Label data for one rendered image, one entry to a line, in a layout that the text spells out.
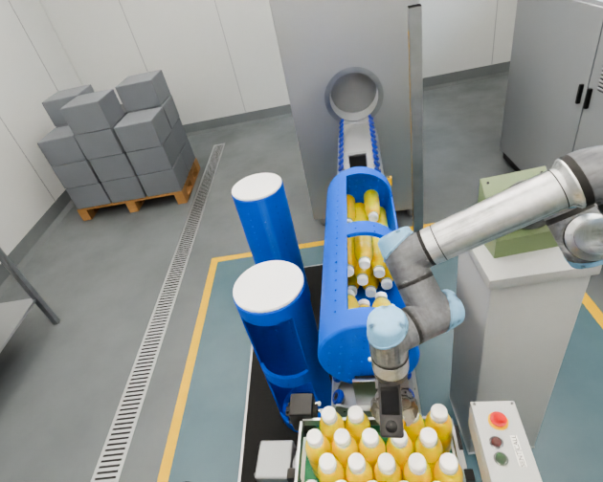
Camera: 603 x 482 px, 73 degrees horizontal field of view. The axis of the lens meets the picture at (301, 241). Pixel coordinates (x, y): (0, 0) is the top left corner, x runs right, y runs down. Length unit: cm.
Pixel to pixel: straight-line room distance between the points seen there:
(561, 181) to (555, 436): 175
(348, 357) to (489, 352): 61
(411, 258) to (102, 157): 402
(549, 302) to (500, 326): 17
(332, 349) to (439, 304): 44
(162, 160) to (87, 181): 84
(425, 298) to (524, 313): 74
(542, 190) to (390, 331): 35
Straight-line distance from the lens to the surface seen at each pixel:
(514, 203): 80
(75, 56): 660
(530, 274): 138
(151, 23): 613
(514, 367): 175
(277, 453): 137
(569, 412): 250
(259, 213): 214
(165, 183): 450
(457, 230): 80
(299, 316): 154
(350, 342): 115
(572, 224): 119
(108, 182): 469
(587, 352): 275
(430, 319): 81
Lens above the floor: 207
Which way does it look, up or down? 37 degrees down
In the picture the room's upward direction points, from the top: 13 degrees counter-clockwise
